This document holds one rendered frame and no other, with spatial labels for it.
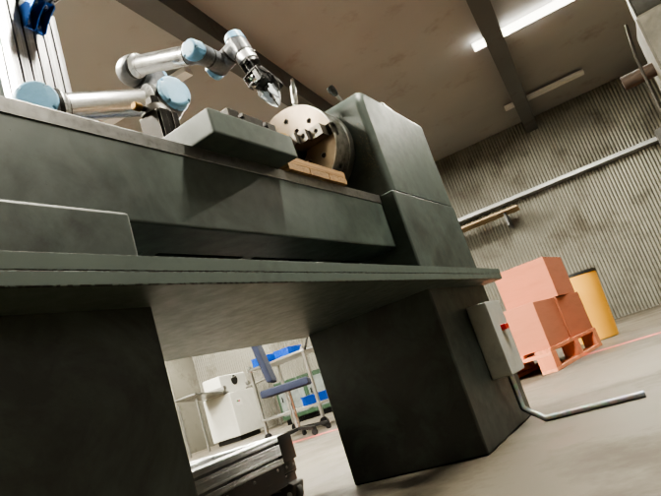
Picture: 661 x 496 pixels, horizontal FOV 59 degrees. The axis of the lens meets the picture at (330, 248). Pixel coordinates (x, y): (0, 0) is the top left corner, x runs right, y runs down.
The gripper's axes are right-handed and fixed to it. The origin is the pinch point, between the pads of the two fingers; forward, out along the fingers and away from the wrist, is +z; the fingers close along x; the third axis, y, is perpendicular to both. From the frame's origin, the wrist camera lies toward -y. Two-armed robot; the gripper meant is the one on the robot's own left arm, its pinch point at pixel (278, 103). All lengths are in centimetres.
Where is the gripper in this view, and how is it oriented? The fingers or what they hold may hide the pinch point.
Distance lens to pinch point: 220.5
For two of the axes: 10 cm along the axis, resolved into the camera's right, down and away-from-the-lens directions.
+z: 4.9, 8.1, -3.3
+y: -5.1, -0.4, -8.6
